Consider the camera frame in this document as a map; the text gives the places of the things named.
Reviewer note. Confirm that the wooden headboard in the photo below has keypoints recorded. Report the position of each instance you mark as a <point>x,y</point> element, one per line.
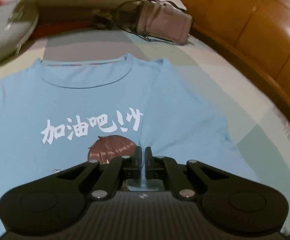
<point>247,17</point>

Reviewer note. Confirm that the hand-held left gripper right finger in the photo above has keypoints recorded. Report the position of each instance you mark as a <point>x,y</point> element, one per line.
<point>148,158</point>

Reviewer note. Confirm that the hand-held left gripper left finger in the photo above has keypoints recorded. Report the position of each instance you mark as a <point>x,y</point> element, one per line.
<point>138,158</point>

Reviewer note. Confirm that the light blue long-sleeve shirt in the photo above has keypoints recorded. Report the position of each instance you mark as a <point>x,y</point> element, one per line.
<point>85,100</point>

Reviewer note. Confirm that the orange-red cloth roll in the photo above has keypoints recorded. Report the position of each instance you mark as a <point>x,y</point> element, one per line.
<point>60,28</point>

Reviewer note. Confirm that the grey round cushion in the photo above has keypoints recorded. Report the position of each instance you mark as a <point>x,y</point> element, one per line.
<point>7,37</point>

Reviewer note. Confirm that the patterned scarf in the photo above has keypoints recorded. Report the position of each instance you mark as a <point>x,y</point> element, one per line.
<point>103,21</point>

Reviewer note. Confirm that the pink handbag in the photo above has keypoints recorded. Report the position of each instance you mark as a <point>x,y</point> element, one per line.
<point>167,25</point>

